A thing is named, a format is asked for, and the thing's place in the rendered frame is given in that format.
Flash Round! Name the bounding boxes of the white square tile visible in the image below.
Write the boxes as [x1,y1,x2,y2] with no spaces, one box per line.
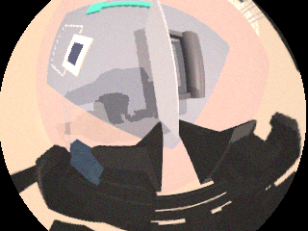
[63,35,93,77]

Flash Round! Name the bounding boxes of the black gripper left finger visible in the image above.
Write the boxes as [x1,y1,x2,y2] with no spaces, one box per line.
[91,122,163,193]

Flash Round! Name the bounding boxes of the turquoise small trowel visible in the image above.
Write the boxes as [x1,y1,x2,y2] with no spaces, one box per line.
[86,0,150,15]

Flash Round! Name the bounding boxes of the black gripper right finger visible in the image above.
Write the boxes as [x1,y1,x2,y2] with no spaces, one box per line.
[178,118,257,185]

